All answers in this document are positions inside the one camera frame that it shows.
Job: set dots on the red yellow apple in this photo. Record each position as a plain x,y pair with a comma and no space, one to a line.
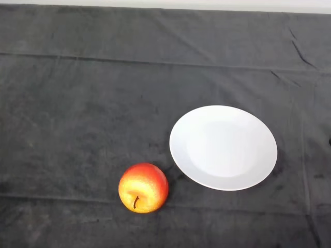
144,186

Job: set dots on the white round plate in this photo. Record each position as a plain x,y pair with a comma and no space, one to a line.
223,147

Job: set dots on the black cloth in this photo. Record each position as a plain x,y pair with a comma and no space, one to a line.
77,103

